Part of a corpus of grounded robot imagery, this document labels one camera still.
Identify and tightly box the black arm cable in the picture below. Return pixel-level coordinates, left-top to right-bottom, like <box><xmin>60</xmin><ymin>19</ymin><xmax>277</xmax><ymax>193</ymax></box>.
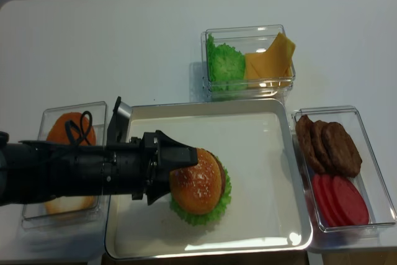
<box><xmin>63</xmin><ymin>110</ymin><xmax>94</xmax><ymax>147</ymax></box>

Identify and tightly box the green lettuce leaf under patty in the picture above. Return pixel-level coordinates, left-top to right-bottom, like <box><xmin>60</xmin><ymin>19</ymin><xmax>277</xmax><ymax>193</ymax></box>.
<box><xmin>170</xmin><ymin>166</ymin><xmax>232</xmax><ymax>226</ymax></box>

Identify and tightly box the bun half white face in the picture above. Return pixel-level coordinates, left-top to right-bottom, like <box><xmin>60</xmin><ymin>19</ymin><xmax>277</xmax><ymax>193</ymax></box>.
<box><xmin>44</xmin><ymin>196</ymin><xmax>95</xmax><ymax>214</ymax></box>

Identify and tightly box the clear lettuce and cheese box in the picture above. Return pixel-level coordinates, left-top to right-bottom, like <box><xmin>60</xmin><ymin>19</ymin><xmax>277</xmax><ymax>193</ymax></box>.
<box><xmin>201</xmin><ymin>25</ymin><xmax>296</xmax><ymax>102</ymax></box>

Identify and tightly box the left red tomato slice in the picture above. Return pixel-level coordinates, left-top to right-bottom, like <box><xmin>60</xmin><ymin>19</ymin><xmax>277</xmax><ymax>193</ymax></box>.
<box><xmin>312</xmin><ymin>174</ymin><xmax>338</xmax><ymax>227</ymax></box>

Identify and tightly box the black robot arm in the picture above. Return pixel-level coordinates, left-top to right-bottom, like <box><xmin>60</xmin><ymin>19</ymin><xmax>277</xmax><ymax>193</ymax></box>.
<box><xmin>1</xmin><ymin>130</ymin><xmax>198</xmax><ymax>205</ymax></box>

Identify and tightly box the brown patty in box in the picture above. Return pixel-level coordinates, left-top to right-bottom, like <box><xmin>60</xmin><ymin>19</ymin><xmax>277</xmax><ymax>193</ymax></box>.
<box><xmin>295</xmin><ymin>115</ymin><xmax>325</xmax><ymax>174</ymax></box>
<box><xmin>321</xmin><ymin>122</ymin><xmax>362</xmax><ymax>177</ymax></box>
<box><xmin>310</xmin><ymin>120</ymin><xmax>336</xmax><ymax>174</ymax></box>

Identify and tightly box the white paper tray liner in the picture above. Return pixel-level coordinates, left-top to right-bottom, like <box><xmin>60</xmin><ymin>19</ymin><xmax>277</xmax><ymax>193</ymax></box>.
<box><xmin>113</xmin><ymin>113</ymin><xmax>299</xmax><ymax>258</ymax></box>

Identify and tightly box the silver metal tray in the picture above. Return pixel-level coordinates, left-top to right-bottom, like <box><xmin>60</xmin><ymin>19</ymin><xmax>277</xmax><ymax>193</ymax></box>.
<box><xmin>104</xmin><ymin>98</ymin><xmax>313</xmax><ymax>261</ymax></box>

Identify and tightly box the bun half standing edge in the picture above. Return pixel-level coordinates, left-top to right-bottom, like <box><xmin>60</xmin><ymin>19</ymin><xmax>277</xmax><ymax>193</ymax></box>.
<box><xmin>47</xmin><ymin>112</ymin><xmax>96</xmax><ymax>146</ymax></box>

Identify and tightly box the right red tomato slice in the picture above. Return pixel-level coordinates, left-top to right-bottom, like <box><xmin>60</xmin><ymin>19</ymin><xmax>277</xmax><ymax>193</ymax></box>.
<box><xmin>331</xmin><ymin>176</ymin><xmax>369</xmax><ymax>225</ymax></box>

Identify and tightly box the right brown patty in box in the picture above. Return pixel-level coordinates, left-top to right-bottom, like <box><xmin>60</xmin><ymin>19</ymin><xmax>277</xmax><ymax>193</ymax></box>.
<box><xmin>321</xmin><ymin>122</ymin><xmax>362</xmax><ymax>177</ymax></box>

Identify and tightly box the sesame top bun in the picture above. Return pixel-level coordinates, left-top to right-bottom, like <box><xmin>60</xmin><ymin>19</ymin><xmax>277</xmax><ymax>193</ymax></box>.
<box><xmin>169</xmin><ymin>148</ymin><xmax>221</xmax><ymax>215</ymax></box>

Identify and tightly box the left brown patty in box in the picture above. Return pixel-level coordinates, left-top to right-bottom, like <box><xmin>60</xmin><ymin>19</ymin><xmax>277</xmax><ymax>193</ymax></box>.
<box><xmin>295</xmin><ymin>115</ymin><xmax>325</xmax><ymax>174</ymax></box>

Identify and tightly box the yellow cheese slice upright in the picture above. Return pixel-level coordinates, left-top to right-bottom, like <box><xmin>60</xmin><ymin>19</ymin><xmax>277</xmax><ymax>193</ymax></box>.
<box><xmin>264</xmin><ymin>32</ymin><xmax>295</xmax><ymax>78</ymax></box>

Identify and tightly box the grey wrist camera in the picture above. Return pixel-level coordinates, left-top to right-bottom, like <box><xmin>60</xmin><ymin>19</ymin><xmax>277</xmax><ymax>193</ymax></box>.
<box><xmin>106</xmin><ymin>96</ymin><xmax>132</xmax><ymax>145</ymax></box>

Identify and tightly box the red tomato slice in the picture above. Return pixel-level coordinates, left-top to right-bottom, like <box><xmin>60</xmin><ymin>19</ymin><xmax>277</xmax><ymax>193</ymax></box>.
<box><xmin>312</xmin><ymin>174</ymin><xmax>338</xmax><ymax>227</ymax></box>
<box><xmin>331</xmin><ymin>176</ymin><xmax>369</xmax><ymax>225</ymax></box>
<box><xmin>321</xmin><ymin>174</ymin><xmax>347</xmax><ymax>227</ymax></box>

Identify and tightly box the green lettuce in box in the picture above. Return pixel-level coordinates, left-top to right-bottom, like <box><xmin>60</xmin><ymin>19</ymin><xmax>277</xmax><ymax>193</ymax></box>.
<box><xmin>207</xmin><ymin>34</ymin><xmax>246</xmax><ymax>92</ymax></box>

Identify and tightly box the clear patty and tomato box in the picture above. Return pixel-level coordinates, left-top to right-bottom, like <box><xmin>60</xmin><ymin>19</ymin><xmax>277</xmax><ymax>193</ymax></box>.
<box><xmin>292</xmin><ymin>106</ymin><xmax>396</xmax><ymax>233</ymax></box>

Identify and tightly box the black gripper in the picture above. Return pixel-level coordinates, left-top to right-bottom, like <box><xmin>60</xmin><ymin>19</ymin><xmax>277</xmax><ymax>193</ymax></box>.
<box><xmin>105</xmin><ymin>130</ymin><xmax>198</xmax><ymax>205</ymax></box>

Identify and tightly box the brown burger patty on lettuce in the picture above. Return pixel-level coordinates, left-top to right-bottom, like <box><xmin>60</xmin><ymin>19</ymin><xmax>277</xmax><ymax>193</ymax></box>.
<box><xmin>210</xmin><ymin>153</ymin><xmax>226</xmax><ymax>197</ymax></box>

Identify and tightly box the clear bun container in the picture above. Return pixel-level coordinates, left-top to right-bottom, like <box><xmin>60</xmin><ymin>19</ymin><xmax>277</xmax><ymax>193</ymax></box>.
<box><xmin>22</xmin><ymin>102</ymin><xmax>107</xmax><ymax>229</ymax></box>

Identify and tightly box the middle red tomato slice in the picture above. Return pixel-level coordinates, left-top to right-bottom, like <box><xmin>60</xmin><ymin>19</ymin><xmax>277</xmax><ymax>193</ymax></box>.
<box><xmin>321</xmin><ymin>174</ymin><xmax>347</xmax><ymax>227</ymax></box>

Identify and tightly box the middle brown patty in box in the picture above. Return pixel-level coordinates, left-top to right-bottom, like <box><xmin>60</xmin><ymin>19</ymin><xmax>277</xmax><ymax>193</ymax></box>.
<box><xmin>310</xmin><ymin>120</ymin><xmax>336</xmax><ymax>174</ymax></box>

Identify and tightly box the yellow cheese slice flat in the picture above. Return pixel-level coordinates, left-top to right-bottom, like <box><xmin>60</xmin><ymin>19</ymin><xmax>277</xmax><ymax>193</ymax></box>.
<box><xmin>244</xmin><ymin>52</ymin><xmax>275</xmax><ymax>80</ymax></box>

